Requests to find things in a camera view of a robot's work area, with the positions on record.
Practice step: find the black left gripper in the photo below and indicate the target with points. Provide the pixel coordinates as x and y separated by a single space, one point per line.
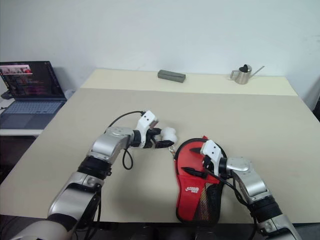
151 140

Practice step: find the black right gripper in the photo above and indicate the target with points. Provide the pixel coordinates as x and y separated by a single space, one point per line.
208 167

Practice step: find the white ping pong ball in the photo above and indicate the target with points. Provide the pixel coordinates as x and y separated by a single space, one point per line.
170 135

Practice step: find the red black paddle case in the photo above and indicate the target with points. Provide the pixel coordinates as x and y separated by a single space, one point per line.
190 180

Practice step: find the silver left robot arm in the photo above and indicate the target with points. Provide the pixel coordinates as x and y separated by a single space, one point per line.
112 142

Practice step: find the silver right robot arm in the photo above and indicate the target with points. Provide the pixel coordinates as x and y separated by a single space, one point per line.
252 185

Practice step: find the grey rectangular block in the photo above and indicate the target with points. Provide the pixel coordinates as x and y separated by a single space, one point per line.
171 76

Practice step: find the steel watering can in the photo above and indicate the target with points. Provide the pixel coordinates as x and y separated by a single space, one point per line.
242 76

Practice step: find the blue open laptop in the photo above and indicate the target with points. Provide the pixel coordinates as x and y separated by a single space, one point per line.
30 82

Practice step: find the small dark grey device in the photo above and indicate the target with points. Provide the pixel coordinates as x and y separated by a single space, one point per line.
6 95

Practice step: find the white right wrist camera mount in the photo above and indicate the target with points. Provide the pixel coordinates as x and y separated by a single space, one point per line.
211 150

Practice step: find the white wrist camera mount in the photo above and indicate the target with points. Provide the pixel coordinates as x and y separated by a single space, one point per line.
147 120
211 150

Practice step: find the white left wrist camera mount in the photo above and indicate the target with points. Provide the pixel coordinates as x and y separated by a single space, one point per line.
147 120

